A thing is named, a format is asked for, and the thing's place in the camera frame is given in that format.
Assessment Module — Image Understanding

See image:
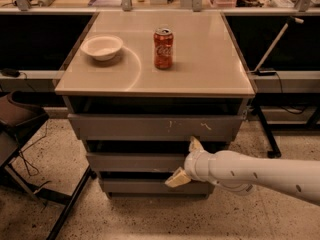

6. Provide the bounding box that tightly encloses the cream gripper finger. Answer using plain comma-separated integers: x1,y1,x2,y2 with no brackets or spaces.
189,136,203,152
165,167,191,188

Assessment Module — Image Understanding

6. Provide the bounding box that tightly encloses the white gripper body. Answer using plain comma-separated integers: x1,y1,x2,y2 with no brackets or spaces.
184,150,212,183

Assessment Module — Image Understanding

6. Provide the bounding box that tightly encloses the grey drawer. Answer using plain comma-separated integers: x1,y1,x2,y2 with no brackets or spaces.
99,179,214,196
86,153,186,173
68,114,242,142

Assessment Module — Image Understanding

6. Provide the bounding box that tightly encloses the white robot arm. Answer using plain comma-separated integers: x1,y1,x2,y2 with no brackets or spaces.
165,136,320,205

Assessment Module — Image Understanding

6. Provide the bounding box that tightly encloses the grey top drawer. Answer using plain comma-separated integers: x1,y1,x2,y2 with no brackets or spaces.
68,114,242,142

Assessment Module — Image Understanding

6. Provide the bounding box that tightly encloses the grey bottom drawer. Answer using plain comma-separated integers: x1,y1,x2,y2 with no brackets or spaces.
99,179,214,196

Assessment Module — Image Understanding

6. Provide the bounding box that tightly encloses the grey drawer cabinet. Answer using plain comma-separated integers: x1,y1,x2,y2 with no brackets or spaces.
55,10,255,198

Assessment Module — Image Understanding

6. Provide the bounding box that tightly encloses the black table leg right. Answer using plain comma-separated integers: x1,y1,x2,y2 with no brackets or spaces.
252,105,281,158

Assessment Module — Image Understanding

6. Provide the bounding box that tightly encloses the black stand leg left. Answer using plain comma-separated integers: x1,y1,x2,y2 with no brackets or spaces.
46,167,95,240

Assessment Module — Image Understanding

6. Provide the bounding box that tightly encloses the black power adapter right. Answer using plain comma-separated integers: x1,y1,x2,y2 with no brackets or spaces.
256,68,277,76

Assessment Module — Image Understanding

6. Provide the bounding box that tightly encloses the black power adapter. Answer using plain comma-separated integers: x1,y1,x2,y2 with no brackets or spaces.
256,68,277,76
0,68,20,78

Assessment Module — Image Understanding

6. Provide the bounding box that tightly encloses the red cola can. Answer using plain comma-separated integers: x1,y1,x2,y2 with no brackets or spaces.
153,27,174,69

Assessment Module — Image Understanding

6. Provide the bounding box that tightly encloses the white rod with black tip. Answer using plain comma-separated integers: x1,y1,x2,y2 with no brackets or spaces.
252,16,304,73

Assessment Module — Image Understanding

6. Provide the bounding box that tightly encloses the white bowl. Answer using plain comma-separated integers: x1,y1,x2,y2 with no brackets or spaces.
80,35,123,61

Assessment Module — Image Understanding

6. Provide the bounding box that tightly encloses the dark chair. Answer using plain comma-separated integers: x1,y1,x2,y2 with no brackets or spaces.
0,91,49,167

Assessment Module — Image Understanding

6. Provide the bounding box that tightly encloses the black power adapter left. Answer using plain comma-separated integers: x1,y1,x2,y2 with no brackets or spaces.
0,68,20,78

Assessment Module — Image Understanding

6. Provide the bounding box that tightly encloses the black floor cable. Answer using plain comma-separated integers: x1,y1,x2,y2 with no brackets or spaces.
18,120,51,178

